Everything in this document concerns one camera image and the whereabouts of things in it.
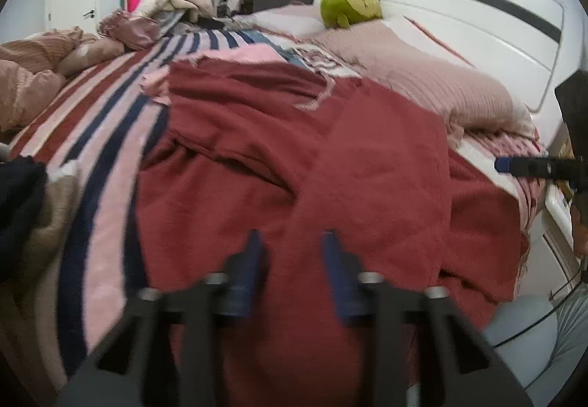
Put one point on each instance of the red knit garment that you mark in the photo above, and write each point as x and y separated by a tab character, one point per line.
367	159

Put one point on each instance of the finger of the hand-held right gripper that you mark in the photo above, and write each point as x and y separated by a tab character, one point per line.
528	167

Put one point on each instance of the beige cloth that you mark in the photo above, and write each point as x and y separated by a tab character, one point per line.
41	297

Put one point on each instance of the dark desk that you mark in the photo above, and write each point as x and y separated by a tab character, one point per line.
275	0

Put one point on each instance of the printed blue white sheet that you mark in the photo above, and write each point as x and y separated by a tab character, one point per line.
317	62

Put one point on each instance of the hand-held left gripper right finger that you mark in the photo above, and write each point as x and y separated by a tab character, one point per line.
340	278

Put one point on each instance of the pink patterned sheet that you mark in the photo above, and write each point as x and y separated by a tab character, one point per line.
514	145

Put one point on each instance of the striped blanket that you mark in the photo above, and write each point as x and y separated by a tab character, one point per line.
110	214

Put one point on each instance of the beige quilt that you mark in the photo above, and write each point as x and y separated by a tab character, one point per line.
27	81

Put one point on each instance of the pale pink pillow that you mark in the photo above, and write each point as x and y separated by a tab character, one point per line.
294	21

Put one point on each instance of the green plush toy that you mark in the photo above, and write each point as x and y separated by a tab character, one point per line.
349	3

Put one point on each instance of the dark cloth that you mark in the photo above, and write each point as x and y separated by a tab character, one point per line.
20	214

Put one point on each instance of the pink satin cloth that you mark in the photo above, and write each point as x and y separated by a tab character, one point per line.
133	30

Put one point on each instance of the large pink pillow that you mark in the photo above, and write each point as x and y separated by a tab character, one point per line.
436	85

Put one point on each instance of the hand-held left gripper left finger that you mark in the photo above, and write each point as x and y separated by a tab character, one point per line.
246	271

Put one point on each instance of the person's grey pants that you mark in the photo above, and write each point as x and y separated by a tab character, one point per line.
569	342

